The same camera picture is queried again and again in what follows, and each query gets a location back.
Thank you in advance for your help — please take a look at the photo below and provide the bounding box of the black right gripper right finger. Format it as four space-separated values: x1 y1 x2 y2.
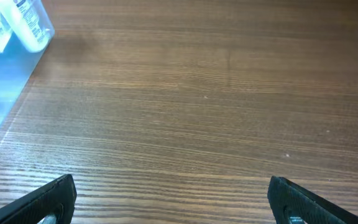
267 176 358 224

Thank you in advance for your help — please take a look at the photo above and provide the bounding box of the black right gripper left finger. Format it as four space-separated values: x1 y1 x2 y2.
0 174 77 224

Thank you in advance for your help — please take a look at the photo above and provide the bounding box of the small white sanitizer bottle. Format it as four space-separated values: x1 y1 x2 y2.
0 0 53 53

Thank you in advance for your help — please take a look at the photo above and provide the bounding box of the clear plastic container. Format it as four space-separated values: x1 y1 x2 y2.
0 5 55 125

